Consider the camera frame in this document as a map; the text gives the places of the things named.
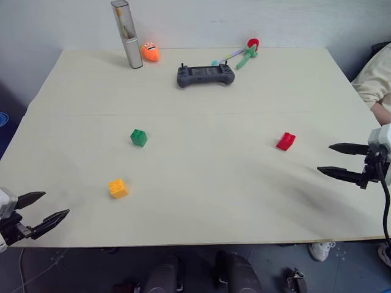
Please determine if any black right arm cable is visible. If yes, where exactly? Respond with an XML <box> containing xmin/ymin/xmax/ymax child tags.
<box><xmin>376</xmin><ymin>161</ymin><xmax>391</xmax><ymax>248</ymax></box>

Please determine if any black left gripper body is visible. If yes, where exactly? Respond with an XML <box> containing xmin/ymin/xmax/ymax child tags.
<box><xmin>0</xmin><ymin>211</ymin><xmax>33</xmax><ymax>247</ymax></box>

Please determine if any person in beige clothing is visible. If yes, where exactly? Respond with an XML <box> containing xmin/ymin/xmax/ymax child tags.
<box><xmin>351</xmin><ymin>42</ymin><xmax>391</xmax><ymax>126</ymax></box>

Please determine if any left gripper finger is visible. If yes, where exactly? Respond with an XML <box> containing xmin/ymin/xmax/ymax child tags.
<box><xmin>14</xmin><ymin>191</ymin><xmax>47</xmax><ymax>211</ymax></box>
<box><xmin>30</xmin><ymin>209</ymin><xmax>71</xmax><ymax>241</ymax></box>

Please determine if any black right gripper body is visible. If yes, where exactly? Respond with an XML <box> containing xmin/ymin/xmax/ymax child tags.
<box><xmin>359</xmin><ymin>146</ymin><xmax>391</xmax><ymax>190</ymax></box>

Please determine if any red rose plush toy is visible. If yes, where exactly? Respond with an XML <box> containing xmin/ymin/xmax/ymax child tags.
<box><xmin>235</xmin><ymin>37</ymin><xmax>261</xmax><ymax>71</ymax></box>

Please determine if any yellow toy brick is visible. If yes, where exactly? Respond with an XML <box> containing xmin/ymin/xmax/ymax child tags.
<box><xmin>108</xmin><ymin>178</ymin><xmax>130</xmax><ymax>200</ymax></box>

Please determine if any white floor cable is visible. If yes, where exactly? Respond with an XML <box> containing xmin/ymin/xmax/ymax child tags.
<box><xmin>12</xmin><ymin>247</ymin><xmax>70</xmax><ymax>293</ymax></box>

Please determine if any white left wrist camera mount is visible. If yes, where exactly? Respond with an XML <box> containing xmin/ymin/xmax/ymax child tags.
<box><xmin>0</xmin><ymin>186</ymin><xmax>19</xmax><ymax>220</ymax></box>

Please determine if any white sneaker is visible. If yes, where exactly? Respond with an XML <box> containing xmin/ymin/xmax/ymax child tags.
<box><xmin>377</xmin><ymin>243</ymin><xmax>391</xmax><ymax>261</ymax></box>
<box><xmin>308</xmin><ymin>241</ymin><xmax>337</xmax><ymax>262</ymax></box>

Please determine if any red toy brick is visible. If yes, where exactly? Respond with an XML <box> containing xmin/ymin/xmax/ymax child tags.
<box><xmin>276</xmin><ymin>131</ymin><xmax>297</xmax><ymax>151</ymax></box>

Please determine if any orange carrot plush toy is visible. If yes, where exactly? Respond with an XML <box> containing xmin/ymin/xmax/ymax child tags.
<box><xmin>140</xmin><ymin>41</ymin><xmax>161</xmax><ymax>63</ymax></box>

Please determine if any dark rounded shape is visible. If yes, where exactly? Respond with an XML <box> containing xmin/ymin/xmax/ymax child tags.
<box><xmin>214</xmin><ymin>250</ymin><xmax>264</xmax><ymax>293</ymax></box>
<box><xmin>142</xmin><ymin>254</ymin><xmax>185</xmax><ymax>293</ymax></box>

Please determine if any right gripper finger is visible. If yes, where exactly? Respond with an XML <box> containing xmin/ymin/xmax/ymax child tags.
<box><xmin>316</xmin><ymin>165</ymin><xmax>364</xmax><ymax>187</ymax></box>
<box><xmin>328</xmin><ymin>142</ymin><xmax>370</xmax><ymax>156</ymax></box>

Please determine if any small black floor device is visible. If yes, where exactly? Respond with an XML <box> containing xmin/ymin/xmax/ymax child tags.
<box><xmin>286</xmin><ymin>267</ymin><xmax>308</xmax><ymax>293</ymax></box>

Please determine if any pastel toothbrush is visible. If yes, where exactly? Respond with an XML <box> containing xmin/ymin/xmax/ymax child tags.
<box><xmin>211</xmin><ymin>49</ymin><xmax>246</xmax><ymax>66</ymax></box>

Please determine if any grey handheld game controller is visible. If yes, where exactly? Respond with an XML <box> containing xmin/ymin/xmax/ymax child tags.
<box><xmin>176</xmin><ymin>62</ymin><xmax>236</xmax><ymax>89</ymax></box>

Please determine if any green toy brick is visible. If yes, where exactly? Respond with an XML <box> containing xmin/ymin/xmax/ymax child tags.
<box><xmin>130</xmin><ymin>128</ymin><xmax>148</xmax><ymax>148</ymax></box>

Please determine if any silver toothbrush travel case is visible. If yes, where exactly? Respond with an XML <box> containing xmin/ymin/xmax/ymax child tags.
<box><xmin>110</xmin><ymin>0</ymin><xmax>144</xmax><ymax>70</ymax></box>

